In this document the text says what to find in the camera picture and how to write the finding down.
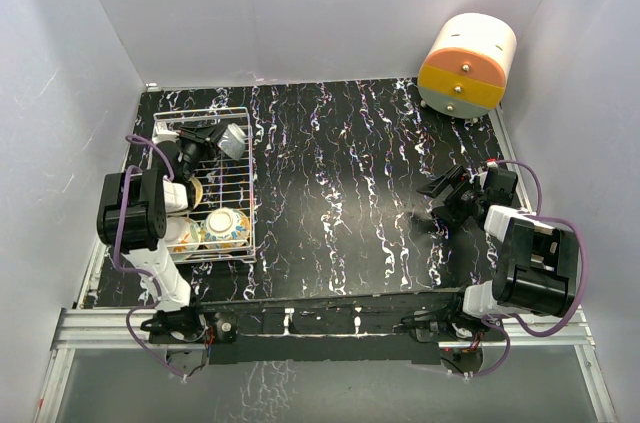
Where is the aluminium frame rail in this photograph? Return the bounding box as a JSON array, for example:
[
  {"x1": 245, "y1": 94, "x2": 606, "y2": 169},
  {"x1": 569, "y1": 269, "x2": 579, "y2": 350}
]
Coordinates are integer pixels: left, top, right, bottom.
[{"x1": 34, "y1": 276, "x2": 139, "y2": 422}]

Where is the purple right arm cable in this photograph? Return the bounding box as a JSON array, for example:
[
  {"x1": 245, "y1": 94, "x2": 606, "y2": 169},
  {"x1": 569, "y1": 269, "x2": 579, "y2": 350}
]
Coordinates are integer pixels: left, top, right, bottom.
[{"x1": 439, "y1": 158, "x2": 590, "y2": 379}]

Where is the yellow sun pattern bowl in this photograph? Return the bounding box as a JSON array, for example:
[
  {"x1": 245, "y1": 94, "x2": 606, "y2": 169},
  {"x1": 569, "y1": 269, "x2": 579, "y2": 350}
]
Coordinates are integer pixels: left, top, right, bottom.
[{"x1": 188, "y1": 176, "x2": 204, "y2": 210}]

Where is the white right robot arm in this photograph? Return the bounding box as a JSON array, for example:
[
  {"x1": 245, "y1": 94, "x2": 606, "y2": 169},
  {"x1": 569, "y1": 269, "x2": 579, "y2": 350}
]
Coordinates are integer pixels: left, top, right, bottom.
[{"x1": 417, "y1": 160, "x2": 586, "y2": 340}]

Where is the orange blue swirl bowl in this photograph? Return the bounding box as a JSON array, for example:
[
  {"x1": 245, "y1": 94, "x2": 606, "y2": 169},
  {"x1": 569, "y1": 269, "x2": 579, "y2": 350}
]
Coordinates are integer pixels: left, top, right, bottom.
[{"x1": 201, "y1": 207, "x2": 251, "y2": 252}]

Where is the white wire dish rack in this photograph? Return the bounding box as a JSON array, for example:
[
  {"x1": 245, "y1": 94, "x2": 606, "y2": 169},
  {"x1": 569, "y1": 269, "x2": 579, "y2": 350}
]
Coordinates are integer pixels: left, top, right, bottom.
[{"x1": 152, "y1": 107, "x2": 256, "y2": 264}]

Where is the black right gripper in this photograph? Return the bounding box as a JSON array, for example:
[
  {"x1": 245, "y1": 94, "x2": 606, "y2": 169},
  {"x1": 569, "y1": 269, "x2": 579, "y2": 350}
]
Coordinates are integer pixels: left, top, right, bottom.
[{"x1": 417, "y1": 164, "x2": 486, "y2": 227}]

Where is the cylindrical drawer cabinet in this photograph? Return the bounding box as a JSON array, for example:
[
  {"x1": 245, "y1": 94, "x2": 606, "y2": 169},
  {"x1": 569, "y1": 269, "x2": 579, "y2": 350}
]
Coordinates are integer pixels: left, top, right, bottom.
[{"x1": 417, "y1": 13, "x2": 517, "y2": 119}]

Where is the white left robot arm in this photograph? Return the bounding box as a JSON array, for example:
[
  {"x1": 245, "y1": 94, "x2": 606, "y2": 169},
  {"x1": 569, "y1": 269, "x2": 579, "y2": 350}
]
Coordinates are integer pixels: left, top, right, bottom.
[{"x1": 96, "y1": 123, "x2": 245, "y2": 342}]

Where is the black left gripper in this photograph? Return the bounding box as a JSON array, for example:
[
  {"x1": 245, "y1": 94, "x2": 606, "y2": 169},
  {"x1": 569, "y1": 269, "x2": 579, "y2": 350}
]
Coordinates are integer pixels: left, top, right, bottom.
[{"x1": 177, "y1": 124, "x2": 230, "y2": 182}]

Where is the orange flower leaf bowl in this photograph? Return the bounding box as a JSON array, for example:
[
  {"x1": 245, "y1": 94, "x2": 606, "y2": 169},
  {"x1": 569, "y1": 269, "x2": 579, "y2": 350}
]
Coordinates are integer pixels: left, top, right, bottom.
[{"x1": 164, "y1": 217, "x2": 201, "y2": 260}]

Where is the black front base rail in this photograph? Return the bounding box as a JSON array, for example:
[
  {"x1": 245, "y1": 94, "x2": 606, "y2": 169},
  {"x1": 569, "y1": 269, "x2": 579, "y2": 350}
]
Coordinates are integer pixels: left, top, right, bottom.
[{"x1": 140, "y1": 289, "x2": 505, "y2": 365}]

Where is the grey bowl red rim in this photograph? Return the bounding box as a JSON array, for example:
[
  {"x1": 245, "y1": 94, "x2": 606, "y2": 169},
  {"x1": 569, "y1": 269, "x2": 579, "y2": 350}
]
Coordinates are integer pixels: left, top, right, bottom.
[{"x1": 217, "y1": 123, "x2": 247, "y2": 161}]

